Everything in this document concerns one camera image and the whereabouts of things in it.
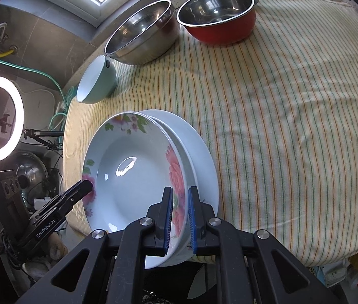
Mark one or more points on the black camera device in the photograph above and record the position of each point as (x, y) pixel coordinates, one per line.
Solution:
(8, 202)

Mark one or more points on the black phone holder clamp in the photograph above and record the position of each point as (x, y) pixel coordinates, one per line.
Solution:
(5, 123)

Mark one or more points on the large stainless steel bowl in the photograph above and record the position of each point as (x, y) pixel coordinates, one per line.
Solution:
(144, 28)

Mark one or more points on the light blue ceramic bowl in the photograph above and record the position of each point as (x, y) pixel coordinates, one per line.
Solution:
(103, 85)

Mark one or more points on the large floral white plate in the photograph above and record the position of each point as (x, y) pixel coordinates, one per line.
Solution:
(207, 171)

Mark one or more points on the small floral white plate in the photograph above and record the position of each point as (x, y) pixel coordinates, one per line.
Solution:
(128, 171)

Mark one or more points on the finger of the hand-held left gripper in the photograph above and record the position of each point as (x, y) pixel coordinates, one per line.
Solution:
(79, 193)

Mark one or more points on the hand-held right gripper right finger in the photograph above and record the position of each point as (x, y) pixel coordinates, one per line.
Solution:
(192, 218)

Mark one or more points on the yellow striped cloth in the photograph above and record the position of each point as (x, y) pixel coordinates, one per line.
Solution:
(277, 117)

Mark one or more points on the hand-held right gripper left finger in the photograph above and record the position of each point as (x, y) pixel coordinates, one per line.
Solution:
(169, 215)

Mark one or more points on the glass pot lid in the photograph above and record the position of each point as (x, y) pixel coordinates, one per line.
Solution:
(33, 167)

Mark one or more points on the white plug adapter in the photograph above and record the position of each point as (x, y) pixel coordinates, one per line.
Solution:
(42, 202)

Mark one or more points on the person's left hand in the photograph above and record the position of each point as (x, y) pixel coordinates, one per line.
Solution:
(58, 247)

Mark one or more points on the black tripod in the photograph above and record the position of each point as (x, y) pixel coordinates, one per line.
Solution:
(39, 133)

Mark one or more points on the red steel bowl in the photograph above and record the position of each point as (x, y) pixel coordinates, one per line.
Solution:
(217, 34)

